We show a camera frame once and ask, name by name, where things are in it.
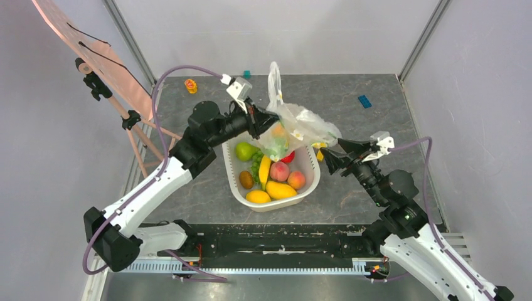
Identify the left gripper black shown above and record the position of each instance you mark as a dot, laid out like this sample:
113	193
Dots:
261	119

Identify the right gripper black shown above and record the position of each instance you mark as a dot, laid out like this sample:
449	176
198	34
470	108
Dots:
353	156

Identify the clear plastic bag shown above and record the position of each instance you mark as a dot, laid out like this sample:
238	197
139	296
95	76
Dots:
297	126

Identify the white plastic basket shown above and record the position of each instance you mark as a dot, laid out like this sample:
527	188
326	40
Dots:
305	161

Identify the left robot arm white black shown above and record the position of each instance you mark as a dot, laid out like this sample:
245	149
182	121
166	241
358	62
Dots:
114	234

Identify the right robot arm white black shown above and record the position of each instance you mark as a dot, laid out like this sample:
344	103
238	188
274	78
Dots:
405	232

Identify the green pear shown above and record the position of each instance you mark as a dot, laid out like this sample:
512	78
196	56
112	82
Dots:
244	151

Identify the green grapes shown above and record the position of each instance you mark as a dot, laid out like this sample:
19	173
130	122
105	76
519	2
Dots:
255	166

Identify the red apple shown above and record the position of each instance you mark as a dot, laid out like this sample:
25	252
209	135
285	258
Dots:
289	158

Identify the yellow banana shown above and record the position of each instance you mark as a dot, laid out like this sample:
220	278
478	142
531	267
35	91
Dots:
263	171

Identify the pink peach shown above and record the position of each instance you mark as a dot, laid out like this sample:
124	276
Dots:
279	171

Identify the orange peach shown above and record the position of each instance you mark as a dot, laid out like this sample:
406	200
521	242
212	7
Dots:
296	180

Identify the blue lego brick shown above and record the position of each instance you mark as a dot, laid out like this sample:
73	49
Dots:
364	101

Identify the brown kiwi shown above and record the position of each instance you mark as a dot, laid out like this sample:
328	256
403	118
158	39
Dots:
246	180

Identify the yellow mango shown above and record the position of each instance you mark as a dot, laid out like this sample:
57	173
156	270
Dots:
278	190

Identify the yellow lemon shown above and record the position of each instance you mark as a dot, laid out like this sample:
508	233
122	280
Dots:
258	197

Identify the orange yellow toy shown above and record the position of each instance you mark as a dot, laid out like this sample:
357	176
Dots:
191	86

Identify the pink tripod stand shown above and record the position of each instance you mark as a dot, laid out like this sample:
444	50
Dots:
130	118

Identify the pink perforated board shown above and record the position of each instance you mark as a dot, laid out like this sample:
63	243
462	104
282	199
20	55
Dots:
100	56

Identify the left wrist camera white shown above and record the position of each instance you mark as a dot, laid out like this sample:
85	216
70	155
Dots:
238	88

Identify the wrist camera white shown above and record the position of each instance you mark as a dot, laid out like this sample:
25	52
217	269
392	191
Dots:
238	88
381	144

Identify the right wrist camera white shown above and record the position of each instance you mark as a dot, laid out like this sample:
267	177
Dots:
381	144

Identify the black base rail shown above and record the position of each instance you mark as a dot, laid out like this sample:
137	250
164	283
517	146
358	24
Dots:
282	245

